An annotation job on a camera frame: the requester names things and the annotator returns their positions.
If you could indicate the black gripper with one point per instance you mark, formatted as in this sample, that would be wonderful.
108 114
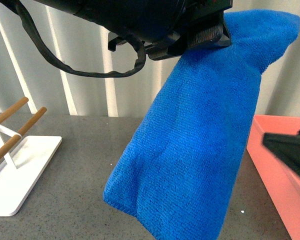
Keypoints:
164 29

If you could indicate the blue microfiber cloth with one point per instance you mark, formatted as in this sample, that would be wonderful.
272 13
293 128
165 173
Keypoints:
177 174

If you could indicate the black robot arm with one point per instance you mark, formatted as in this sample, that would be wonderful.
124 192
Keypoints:
95 11

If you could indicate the pink plastic box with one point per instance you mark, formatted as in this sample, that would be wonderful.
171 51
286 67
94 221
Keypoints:
282 184

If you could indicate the white pleated curtain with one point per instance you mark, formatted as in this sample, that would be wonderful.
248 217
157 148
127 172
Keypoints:
83 46

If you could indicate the white towel rack stand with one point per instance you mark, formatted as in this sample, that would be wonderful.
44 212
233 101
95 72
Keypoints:
23 159

